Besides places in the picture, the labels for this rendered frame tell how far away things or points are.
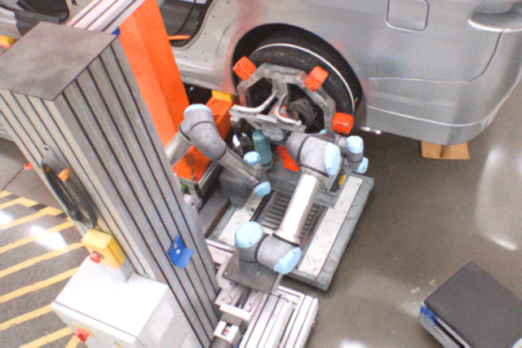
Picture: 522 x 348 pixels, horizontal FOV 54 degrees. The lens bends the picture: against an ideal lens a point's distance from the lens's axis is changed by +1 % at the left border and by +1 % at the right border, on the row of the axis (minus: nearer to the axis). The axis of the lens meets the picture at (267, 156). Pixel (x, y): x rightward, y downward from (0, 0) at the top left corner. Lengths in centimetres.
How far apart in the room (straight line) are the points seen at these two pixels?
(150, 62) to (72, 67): 113
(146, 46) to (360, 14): 95
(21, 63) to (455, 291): 213
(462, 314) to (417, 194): 103
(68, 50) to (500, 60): 171
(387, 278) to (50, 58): 229
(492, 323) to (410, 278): 60
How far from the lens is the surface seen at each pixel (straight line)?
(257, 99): 291
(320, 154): 195
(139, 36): 230
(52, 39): 140
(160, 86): 246
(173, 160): 223
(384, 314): 298
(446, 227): 331
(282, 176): 324
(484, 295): 272
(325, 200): 318
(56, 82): 124
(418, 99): 252
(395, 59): 241
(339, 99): 260
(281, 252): 195
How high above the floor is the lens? 270
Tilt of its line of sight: 47 degrees down
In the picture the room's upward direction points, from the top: 10 degrees counter-clockwise
